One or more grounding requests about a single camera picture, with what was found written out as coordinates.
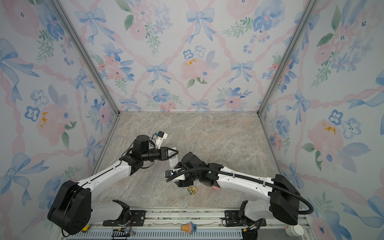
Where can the white remote control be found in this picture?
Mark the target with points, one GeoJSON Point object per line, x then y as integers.
{"type": "Point", "coordinates": [173, 162]}

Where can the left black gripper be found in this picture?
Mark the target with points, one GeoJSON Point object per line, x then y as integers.
{"type": "Point", "coordinates": [164, 153]}

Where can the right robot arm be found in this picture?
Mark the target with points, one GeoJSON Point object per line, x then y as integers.
{"type": "Point", "coordinates": [275, 195]}

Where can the aluminium front rail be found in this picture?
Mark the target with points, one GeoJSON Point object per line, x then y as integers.
{"type": "Point", "coordinates": [166, 224]}

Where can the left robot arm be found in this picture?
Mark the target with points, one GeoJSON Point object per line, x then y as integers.
{"type": "Point", "coordinates": [74, 209]}

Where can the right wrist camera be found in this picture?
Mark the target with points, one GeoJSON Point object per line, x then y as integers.
{"type": "Point", "coordinates": [175, 174]}

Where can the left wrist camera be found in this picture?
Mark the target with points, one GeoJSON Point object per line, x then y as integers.
{"type": "Point", "coordinates": [159, 138]}

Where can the green yellow battery pack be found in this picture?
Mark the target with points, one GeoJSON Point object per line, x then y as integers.
{"type": "Point", "coordinates": [192, 190]}

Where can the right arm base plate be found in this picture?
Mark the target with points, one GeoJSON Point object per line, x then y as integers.
{"type": "Point", "coordinates": [232, 218]}

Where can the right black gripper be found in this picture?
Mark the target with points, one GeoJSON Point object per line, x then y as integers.
{"type": "Point", "coordinates": [183, 184]}

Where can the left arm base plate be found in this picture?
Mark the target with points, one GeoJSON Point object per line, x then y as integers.
{"type": "Point", "coordinates": [134, 218]}

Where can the pink blue plush toy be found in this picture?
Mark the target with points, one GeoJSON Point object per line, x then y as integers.
{"type": "Point", "coordinates": [189, 228]}

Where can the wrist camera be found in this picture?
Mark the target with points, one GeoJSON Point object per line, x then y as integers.
{"type": "Point", "coordinates": [159, 138]}
{"type": "Point", "coordinates": [175, 174]}

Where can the yellow duck toy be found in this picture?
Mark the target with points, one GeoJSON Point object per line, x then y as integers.
{"type": "Point", "coordinates": [85, 229]}

